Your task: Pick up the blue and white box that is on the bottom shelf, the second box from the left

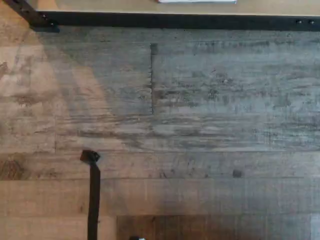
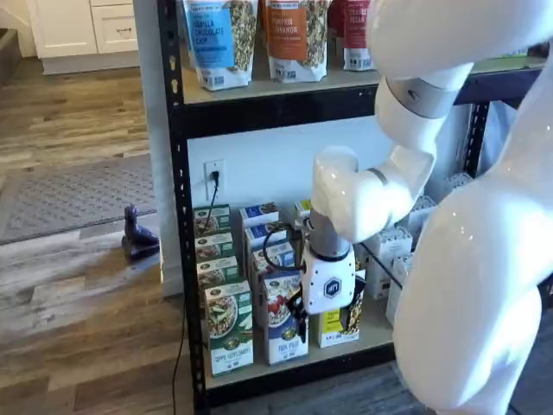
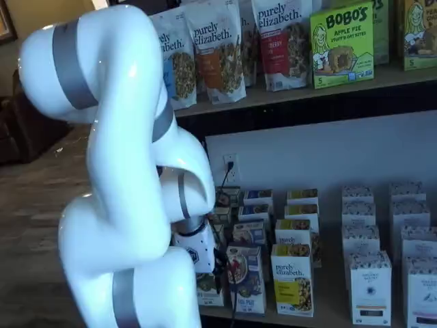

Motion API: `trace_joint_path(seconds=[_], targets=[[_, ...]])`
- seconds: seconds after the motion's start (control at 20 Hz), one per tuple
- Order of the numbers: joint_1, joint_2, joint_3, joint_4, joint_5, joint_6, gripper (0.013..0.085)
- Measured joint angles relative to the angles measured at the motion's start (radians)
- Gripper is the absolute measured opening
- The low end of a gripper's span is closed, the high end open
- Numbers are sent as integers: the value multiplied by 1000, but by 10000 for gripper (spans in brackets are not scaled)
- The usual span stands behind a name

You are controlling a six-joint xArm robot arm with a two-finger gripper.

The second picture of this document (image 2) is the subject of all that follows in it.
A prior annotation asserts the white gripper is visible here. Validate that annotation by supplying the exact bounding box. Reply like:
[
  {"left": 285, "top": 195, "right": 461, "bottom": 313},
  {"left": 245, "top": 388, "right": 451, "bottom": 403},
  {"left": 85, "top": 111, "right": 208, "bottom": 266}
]
[{"left": 288, "top": 251, "right": 367, "bottom": 346}]

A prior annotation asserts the yellow and white granola box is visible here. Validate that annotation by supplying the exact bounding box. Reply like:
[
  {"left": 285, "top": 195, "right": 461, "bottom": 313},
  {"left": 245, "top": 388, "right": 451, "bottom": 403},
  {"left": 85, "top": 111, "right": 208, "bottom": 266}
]
[
  {"left": 294, "top": 199, "right": 313, "bottom": 233},
  {"left": 317, "top": 300, "right": 366, "bottom": 349}
]

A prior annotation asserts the white patterned box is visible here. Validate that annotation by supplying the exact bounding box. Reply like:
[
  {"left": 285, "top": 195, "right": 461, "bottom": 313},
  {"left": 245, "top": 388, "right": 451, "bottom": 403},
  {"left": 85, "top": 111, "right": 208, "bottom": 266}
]
[
  {"left": 365, "top": 227, "right": 414, "bottom": 302},
  {"left": 385, "top": 254, "right": 416, "bottom": 325},
  {"left": 443, "top": 171, "right": 473, "bottom": 191},
  {"left": 408, "top": 194, "right": 436, "bottom": 230}
]

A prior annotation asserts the green cereal box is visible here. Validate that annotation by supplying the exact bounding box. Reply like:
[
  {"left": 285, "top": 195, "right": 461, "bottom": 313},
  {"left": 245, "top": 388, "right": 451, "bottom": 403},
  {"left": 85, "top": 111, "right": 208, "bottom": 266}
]
[
  {"left": 204, "top": 278, "right": 254, "bottom": 377},
  {"left": 196, "top": 255, "right": 239, "bottom": 289},
  {"left": 193, "top": 203, "right": 232, "bottom": 237},
  {"left": 194, "top": 232, "right": 234, "bottom": 260}
]

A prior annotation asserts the black metal shelf rack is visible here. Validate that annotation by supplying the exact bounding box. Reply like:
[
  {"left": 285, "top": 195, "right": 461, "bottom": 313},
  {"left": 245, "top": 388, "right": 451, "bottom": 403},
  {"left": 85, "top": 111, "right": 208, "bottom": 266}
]
[{"left": 156, "top": 0, "right": 553, "bottom": 407}]

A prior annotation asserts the purple toy figure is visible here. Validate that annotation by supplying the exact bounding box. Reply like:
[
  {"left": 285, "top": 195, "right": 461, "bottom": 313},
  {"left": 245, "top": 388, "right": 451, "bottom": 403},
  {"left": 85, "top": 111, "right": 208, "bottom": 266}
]
[{"left": 122, "top": 205, "right": 160, "bottom": 261}]

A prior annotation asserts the grey door mat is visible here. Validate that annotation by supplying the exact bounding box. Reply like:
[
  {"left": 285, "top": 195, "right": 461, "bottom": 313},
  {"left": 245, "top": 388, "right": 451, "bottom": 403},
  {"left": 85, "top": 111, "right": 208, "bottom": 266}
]
[{"left": 0, "top": 154, "right": 159, "bottom": 246}]

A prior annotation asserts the orange pumpkin granola pouch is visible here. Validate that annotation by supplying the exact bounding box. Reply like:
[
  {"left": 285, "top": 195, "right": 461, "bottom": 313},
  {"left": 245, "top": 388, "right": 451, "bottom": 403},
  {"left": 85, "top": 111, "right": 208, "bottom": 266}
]
[{"left": 258, "top": 0, "right": 333, "bottom": 83}]

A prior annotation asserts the red cranberry granola pouch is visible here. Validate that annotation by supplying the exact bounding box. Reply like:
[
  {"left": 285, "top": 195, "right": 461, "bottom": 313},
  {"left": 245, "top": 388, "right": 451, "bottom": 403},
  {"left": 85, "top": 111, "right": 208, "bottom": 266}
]
[{"left": 327, "top": 0, "right": 379, "bottom": 73}]

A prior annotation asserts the blue vanilla granola pouch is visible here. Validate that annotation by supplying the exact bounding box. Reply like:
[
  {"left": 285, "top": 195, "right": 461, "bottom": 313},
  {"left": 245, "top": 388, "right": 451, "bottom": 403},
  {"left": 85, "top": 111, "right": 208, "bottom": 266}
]
[{"left": 181, "top": 0, "right": 260, "bottom": 92}]

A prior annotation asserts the white cabinet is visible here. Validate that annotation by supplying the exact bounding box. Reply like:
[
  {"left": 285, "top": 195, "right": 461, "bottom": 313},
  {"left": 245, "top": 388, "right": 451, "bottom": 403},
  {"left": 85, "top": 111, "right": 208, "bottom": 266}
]
[{"left": 25, "top": 0, "right": 142, "bottom": 77}]

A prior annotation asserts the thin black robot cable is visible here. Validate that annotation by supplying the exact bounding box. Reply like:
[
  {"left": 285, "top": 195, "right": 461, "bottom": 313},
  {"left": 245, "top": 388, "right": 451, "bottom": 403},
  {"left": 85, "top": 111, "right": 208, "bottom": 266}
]
[{"left": 358, "top": 242, "right": 407, "bottom": 289}]

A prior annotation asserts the black looped camera cable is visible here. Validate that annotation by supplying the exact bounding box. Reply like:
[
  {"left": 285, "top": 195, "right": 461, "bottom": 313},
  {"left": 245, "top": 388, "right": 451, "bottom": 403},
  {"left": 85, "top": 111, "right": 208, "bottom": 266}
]
[{"left": 262, "top": 221, "right": 303, "bottom": 272}]

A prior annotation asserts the white wall outlet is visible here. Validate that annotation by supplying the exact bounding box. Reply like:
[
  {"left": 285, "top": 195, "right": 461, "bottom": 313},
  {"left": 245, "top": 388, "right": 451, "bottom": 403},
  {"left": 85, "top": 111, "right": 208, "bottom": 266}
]
[{"left": 203, "top": 159, "right": 226, "bottom": 202}]

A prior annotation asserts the black power cable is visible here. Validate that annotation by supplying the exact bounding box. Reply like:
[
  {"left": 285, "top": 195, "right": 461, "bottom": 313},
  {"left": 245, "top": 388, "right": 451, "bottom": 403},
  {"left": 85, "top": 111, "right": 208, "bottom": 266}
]
[{"left": 171, "top": 170, "right": 222, "bottom": 415}]

